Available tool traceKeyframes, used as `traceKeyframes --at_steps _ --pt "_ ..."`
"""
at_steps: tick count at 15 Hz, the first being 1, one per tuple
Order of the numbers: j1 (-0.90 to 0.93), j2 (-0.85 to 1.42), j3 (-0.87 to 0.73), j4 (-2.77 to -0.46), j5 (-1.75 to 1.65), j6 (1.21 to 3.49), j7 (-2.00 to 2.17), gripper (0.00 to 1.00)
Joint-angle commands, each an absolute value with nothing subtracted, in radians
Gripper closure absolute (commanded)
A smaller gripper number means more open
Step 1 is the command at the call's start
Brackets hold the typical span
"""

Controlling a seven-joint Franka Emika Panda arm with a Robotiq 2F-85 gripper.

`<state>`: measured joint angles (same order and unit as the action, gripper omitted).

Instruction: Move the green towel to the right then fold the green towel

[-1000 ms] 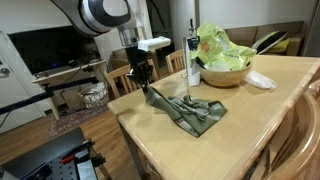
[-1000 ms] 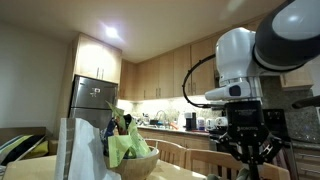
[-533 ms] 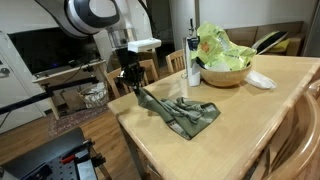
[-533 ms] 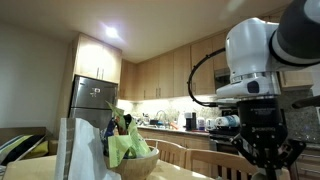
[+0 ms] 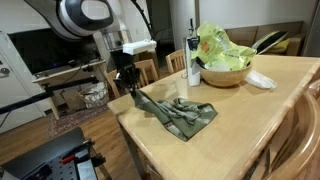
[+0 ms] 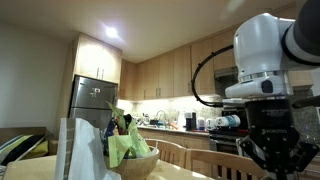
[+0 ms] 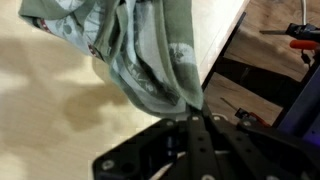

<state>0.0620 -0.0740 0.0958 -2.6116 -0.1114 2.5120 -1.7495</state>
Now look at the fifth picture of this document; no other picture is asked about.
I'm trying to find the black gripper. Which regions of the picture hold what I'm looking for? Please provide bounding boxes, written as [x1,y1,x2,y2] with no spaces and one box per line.
[110,50,142,98]

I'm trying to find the green patterned kitchen towel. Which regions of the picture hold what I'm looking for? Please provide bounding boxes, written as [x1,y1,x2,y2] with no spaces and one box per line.
[131,89,219,143]

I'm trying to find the wicker basket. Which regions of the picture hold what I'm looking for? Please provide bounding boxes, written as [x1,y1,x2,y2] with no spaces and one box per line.
[78,81,110,109]

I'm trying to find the brown cardboard box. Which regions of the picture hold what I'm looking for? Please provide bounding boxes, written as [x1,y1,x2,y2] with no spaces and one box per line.
[60,88,86,113]

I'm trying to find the white television stand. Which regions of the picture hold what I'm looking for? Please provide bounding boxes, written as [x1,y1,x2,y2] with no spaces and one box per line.
[31,59,108,121]

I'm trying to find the white standing paper packet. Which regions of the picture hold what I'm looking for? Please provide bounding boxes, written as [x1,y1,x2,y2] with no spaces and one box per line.
[184,34,203,88]

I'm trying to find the patterned floor rug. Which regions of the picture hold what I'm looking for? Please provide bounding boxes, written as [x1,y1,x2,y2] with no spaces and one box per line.
[46,105,111,138]

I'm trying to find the black flat screen television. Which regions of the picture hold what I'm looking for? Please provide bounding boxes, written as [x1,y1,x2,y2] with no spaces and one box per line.
[7,28,101,76]

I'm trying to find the round wooden bowl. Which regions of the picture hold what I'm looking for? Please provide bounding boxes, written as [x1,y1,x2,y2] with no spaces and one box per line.
[198,59,254,88]

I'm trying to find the light green snack bag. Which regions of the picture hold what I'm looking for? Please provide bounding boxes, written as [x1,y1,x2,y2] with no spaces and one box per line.
[190,21,258,72]

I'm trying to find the black stand bar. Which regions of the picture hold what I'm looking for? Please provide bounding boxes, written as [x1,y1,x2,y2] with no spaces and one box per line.
[0,75,100,116]

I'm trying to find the black perforated tool cart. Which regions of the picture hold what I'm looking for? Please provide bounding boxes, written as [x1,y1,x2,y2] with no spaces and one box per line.
[0,127,113,180]

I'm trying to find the white door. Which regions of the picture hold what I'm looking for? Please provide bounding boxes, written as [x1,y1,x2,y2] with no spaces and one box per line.
[0,31,44,134]

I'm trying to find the striped green black pillow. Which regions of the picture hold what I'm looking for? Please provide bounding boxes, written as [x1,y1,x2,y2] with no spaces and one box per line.
[251,30,289,55]

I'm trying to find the yellow pillow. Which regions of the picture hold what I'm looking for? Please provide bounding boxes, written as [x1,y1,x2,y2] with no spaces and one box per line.
[266,38,291,54]

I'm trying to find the brown wooden sofa bench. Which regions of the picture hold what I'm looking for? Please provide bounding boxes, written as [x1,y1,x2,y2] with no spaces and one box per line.
[224,20,306,57]

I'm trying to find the wooden chair back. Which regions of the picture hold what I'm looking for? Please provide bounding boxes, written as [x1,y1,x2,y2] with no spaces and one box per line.
[246,89,320,180]

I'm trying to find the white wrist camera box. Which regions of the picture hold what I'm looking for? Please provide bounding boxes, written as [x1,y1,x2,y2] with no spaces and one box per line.
[122,38,158,56]

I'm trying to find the small black camera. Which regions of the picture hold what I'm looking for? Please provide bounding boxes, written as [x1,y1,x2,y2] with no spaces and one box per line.
[80,62,97,73]

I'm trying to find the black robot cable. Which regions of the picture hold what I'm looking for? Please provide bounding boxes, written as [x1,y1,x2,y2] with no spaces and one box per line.
[130,0,155,39]

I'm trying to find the red handled tool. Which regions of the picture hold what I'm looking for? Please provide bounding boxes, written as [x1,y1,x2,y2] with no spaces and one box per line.
[59,153,77,165]

